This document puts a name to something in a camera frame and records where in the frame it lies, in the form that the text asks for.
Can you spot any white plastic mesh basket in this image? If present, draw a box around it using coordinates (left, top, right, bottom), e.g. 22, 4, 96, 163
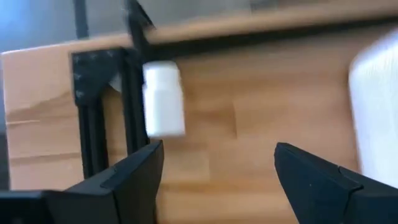
348, 27, 398, 189

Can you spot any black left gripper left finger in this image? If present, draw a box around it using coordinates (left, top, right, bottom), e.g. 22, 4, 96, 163
0, 139, 165, 224

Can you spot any white pill bottle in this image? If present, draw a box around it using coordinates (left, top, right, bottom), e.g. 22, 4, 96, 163
142, 60, 187, 139

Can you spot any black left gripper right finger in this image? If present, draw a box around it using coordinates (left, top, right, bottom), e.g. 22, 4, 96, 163
274, 142, 398, 224

